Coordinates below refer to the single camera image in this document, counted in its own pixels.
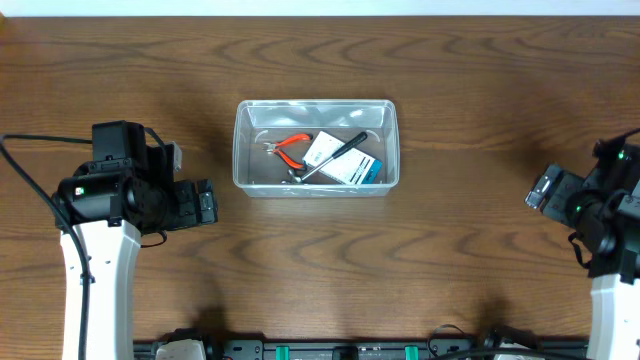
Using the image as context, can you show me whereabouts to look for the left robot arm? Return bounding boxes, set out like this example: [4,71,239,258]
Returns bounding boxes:
[52,121,218,359]

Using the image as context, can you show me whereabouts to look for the clear plastic container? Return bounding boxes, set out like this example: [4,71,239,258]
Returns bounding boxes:
[233,99,400,197]

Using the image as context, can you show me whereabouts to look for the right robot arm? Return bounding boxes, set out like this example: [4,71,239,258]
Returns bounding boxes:
[524,129,639,359]

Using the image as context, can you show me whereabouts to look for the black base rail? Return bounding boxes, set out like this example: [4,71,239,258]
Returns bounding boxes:
[133,324,588,360]

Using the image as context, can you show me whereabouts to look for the black handled claw hammer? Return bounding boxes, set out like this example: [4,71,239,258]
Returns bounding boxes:
[282,132,368,184]

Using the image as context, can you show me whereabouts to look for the white blue card package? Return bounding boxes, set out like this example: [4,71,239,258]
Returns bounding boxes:
[303,131,382,185]

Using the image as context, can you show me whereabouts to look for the red handled pliers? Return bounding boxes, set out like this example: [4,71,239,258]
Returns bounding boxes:
[262,133,314,170]

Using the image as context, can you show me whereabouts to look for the silver ring spanner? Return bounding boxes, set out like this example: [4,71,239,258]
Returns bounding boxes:
[278,181,359,197]

